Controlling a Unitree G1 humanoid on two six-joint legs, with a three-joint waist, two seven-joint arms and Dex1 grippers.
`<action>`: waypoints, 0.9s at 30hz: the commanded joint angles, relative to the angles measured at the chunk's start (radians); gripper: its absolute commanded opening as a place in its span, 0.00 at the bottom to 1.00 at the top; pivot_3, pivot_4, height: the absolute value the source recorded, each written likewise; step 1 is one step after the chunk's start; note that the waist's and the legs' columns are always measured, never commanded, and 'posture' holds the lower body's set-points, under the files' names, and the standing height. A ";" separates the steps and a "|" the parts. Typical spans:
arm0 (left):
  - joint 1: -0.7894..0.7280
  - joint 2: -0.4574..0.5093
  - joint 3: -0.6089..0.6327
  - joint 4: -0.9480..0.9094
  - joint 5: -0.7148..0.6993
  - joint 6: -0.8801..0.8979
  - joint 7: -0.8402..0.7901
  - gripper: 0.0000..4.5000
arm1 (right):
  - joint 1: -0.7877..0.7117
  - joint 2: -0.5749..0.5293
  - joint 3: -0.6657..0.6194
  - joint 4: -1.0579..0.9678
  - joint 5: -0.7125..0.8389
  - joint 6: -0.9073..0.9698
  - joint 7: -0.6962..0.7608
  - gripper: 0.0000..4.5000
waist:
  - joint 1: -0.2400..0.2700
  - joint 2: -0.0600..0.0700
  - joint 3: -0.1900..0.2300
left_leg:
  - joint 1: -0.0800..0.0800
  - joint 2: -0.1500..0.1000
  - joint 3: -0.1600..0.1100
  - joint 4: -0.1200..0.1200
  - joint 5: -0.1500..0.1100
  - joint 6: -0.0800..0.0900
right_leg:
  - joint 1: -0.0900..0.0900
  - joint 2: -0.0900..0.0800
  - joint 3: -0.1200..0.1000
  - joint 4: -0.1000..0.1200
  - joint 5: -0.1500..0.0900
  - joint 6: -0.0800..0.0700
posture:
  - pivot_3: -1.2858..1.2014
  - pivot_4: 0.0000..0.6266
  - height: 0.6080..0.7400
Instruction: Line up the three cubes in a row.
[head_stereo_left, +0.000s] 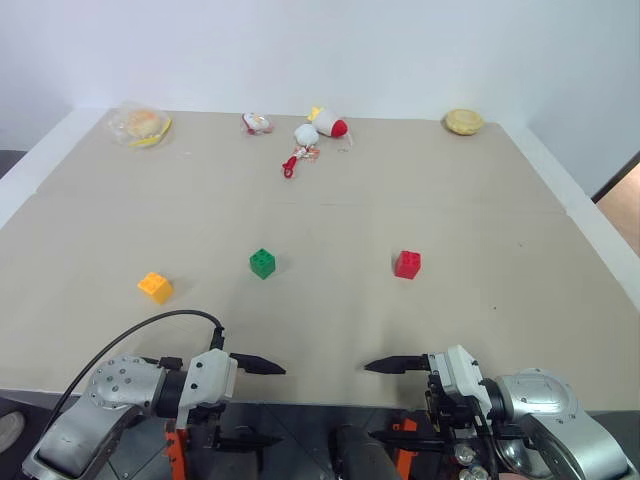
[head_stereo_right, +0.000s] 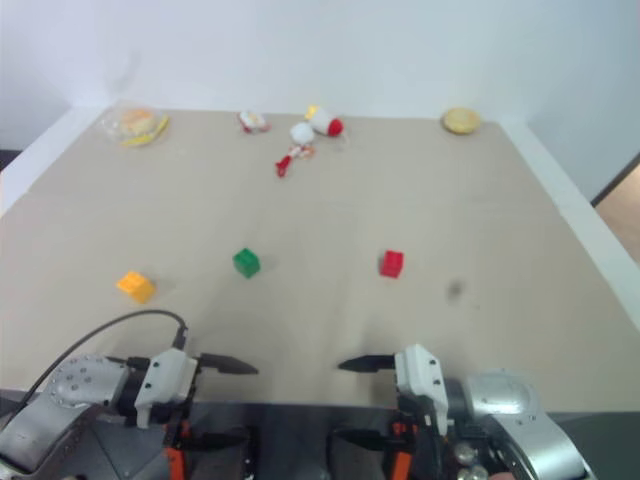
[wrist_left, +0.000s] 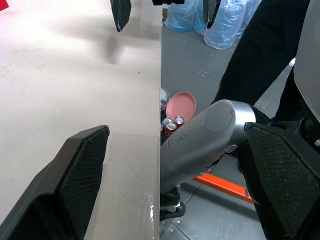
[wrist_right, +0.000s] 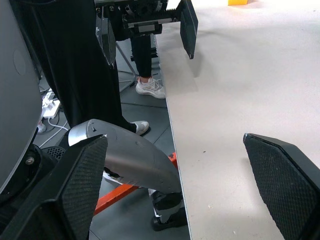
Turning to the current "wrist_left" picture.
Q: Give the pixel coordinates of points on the clear plastic cup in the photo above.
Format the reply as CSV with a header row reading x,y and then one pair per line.
x,y
164,98

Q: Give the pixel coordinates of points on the blue plastic bag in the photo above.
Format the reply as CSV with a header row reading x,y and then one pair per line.
x,y
199,20
225,27
181,16

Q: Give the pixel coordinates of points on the silver robot torso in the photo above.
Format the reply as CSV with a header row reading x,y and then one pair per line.
x,y
308,50

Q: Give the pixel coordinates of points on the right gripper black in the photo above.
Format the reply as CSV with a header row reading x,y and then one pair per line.
x,y
168,2

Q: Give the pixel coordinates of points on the red cola can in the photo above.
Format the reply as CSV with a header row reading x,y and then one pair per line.
x,y
171,129
179,120
167,123

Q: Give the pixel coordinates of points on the black sneaker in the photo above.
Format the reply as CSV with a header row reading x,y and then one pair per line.
x,y
171,203

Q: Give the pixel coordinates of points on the red object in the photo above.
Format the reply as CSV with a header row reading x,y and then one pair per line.
x,y
3,4

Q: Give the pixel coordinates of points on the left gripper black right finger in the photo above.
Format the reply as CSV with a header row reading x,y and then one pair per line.
x,y
285,175

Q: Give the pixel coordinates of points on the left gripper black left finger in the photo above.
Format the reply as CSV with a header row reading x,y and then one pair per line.
x,y
75,180

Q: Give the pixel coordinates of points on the pink round bowl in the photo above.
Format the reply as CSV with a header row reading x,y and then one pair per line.
x,y
181,105

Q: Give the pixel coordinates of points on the person's black trouser leg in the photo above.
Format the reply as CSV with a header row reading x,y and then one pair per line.
x,y
260,50

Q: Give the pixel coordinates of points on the orange floor bar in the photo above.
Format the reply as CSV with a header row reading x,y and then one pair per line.
x,y
225,187

